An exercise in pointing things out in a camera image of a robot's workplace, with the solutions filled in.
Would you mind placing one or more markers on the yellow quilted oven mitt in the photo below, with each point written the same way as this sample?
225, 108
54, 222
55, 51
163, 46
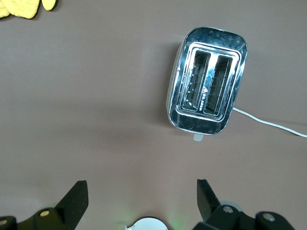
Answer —
3, 9
24, 9

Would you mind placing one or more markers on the chrome beige two-slot toaster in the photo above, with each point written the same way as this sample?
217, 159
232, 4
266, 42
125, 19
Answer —
206, 124

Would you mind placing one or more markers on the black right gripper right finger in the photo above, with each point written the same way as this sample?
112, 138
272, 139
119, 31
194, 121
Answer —
208, 203

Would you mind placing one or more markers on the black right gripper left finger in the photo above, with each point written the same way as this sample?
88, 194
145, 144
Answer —
72, 203

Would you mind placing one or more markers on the brown table cover sheet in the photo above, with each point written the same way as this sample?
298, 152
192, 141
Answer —
96, 95

